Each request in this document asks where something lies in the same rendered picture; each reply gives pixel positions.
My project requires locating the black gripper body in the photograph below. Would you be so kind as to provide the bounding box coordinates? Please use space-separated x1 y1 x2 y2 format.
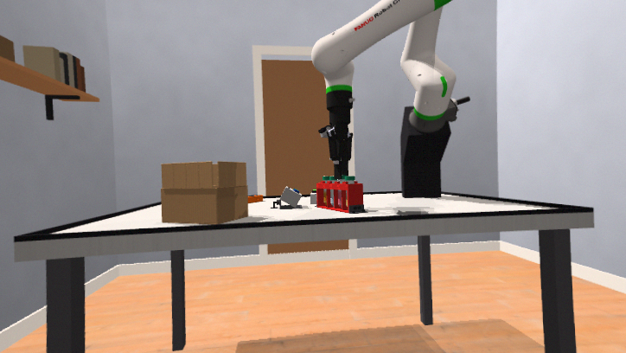
329 107 350 139

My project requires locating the grey button panel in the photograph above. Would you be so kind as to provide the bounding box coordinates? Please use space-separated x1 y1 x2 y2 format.
271 186 302 209

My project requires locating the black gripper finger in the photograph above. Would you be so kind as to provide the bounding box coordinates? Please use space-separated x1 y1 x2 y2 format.
327 127 343 179
341 129 353 177

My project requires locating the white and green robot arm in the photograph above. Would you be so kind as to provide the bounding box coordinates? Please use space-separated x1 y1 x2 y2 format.
311 0 470 132

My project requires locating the orange pocket multimeter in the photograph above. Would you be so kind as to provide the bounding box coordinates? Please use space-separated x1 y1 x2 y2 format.
248 195 263 203

